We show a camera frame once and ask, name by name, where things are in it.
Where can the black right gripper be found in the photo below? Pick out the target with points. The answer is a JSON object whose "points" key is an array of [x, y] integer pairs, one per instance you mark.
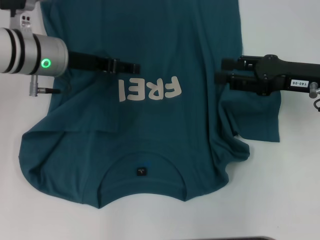
{"points": [[277, 75]]}

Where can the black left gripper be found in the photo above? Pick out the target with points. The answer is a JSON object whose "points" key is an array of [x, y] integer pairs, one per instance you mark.
{"points": [[87, 63]]}

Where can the teal T-shirt with FREE print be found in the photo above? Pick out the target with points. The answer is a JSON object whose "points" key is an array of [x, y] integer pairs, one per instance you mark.
{"points": [[162, 30]]}

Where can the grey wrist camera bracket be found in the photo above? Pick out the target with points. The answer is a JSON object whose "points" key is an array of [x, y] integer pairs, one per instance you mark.
{"points": [[25, 23]]}

